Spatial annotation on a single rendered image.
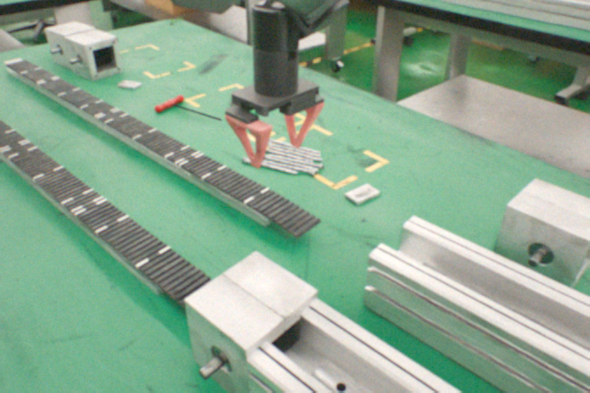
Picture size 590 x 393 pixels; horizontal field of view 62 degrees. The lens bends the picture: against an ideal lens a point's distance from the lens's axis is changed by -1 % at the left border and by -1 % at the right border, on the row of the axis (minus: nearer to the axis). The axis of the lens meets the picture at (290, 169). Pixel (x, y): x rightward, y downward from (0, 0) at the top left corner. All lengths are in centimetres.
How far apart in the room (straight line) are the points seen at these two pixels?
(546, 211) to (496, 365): 22
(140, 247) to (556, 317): 50
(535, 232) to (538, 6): 139
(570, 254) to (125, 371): 53
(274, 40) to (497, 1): 154
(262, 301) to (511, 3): 170
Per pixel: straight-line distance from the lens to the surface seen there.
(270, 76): 61
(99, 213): 77
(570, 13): 196
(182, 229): 76
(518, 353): 55
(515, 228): 69
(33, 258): 78
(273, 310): 50
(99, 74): 135
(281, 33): 59
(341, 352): 50
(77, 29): 147
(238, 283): 52
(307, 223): 71
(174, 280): 63
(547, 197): 72
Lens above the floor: 124
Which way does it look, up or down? 32 degrees down
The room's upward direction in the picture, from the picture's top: straight up
